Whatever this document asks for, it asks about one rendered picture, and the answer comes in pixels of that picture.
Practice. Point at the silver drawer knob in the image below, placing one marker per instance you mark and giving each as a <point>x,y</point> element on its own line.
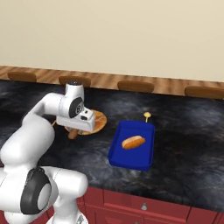
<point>143,207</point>

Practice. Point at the round wooden pizza board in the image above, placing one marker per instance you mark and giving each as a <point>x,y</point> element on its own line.
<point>98,122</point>

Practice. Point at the red drawer front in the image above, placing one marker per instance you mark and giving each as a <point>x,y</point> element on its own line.
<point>145,205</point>

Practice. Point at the brown wooden stool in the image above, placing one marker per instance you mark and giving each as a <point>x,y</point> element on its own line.
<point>135,86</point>
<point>204,92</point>
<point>22,76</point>
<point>74,80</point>

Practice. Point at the red cabinet panel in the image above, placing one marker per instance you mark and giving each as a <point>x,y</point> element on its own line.
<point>204,216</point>

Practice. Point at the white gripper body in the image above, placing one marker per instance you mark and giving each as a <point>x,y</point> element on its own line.
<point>76,122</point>

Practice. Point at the red cabinet door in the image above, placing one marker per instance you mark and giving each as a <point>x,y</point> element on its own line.
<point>116,217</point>

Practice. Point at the blue rectangular tray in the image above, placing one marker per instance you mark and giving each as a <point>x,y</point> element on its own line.
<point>132,151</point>

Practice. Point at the hot dog in bun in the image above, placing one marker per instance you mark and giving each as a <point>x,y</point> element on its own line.
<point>133,142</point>

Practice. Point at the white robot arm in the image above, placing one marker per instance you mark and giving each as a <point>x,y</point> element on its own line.
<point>26,145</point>

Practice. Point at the small yellow spoon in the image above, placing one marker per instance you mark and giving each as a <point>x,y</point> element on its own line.
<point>147,115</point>

